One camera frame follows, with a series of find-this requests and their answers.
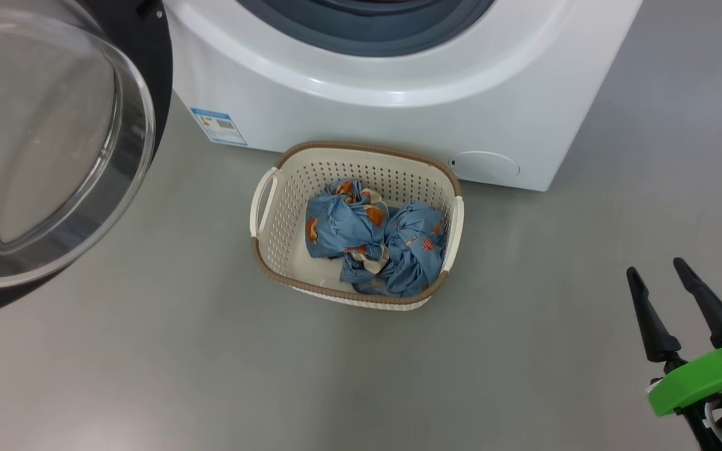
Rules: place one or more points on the blue energy label sticker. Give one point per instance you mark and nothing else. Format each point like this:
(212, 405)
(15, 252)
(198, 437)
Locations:
(218, 126)

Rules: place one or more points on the blue cartoon print garment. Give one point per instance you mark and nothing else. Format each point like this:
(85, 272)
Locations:
(339, 219)
(411, 250)

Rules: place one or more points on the white front-load washing machine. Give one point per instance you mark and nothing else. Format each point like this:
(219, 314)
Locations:
(398, 119)

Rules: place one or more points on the round white filter cover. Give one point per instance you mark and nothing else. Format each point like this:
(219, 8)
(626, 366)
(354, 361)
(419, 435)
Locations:
(486, 166)

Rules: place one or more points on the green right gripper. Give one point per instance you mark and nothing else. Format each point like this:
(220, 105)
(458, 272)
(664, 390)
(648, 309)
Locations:
(699, 379)

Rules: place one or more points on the cream perforated laundry basket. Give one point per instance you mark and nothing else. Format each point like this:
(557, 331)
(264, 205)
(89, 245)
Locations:
(286, 213)

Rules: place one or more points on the black round glass washer door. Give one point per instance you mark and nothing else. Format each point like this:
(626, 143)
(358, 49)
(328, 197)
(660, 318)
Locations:
(41, 138)

